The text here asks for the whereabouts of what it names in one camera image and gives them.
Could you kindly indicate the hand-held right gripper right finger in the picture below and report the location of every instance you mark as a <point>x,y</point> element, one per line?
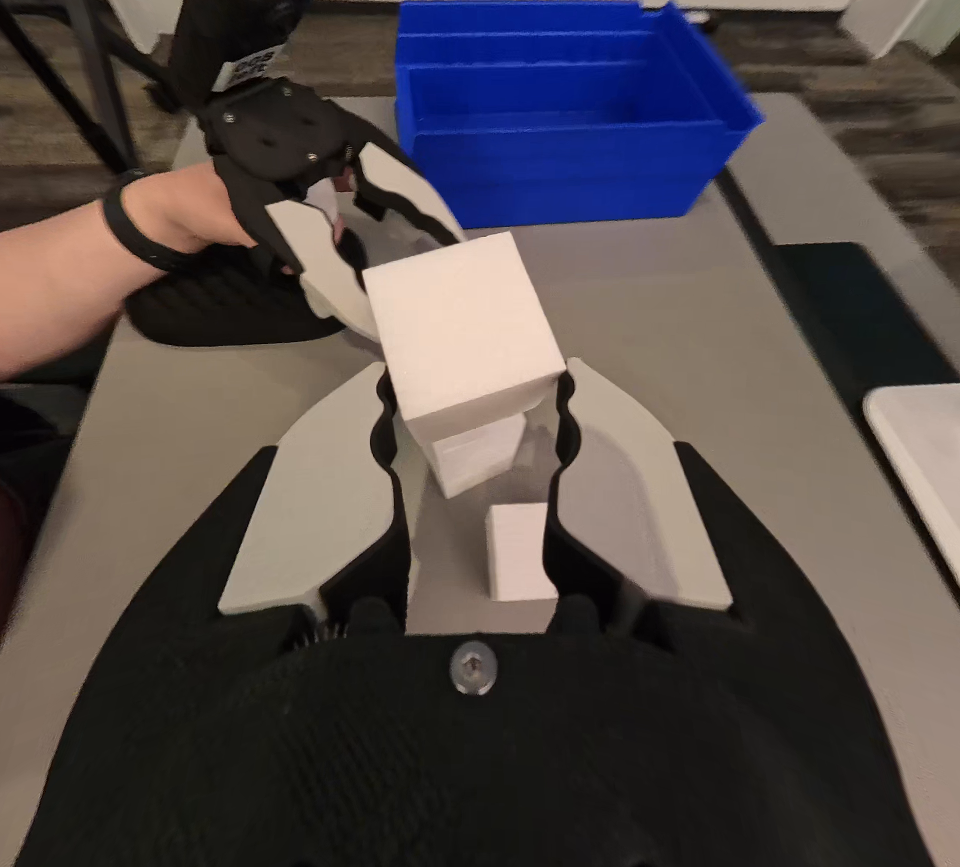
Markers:
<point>645,507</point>

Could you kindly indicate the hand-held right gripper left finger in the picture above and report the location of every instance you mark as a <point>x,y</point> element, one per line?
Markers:
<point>315,507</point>

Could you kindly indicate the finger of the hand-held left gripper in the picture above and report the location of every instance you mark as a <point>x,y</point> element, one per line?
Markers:
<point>330,274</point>
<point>409,192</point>

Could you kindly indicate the white foam cube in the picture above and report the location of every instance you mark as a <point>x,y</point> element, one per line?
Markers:
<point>472,462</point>
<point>457,327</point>
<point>517,552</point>

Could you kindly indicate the blue plastic bin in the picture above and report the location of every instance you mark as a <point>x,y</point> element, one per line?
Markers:
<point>562,154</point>

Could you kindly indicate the person's left forearm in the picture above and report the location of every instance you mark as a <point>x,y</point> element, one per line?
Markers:
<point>60,289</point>

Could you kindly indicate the person's left hand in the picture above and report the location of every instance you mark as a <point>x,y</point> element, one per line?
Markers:
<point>195,207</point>

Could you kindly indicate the black wrist rest pad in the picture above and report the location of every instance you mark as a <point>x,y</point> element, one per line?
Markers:
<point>225,304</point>

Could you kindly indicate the black wristband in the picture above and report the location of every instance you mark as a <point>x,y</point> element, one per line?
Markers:
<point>142,237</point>

